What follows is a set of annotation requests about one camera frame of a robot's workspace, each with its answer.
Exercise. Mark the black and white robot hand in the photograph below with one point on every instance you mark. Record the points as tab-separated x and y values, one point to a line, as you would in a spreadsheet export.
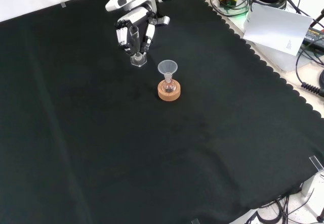
136	14

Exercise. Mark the clear graduated cylinder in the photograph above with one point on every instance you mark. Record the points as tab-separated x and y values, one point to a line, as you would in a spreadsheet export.
138	60

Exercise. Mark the glass round-bottom flask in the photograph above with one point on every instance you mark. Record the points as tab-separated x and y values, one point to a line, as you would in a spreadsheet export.
169	86

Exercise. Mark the clear plastic funnel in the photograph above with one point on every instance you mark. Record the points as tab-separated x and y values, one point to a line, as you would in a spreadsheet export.
167	67

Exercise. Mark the clear tape strip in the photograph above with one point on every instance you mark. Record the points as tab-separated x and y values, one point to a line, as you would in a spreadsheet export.
63	5
317	162
195	221

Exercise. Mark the black cloth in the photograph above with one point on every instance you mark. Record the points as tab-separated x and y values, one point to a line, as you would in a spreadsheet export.
126	145

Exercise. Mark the pale board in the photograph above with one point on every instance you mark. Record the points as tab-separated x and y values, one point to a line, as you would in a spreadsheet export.
276	28

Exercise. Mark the black power adapter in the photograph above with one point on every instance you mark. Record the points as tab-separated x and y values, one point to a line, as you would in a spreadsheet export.
314	38

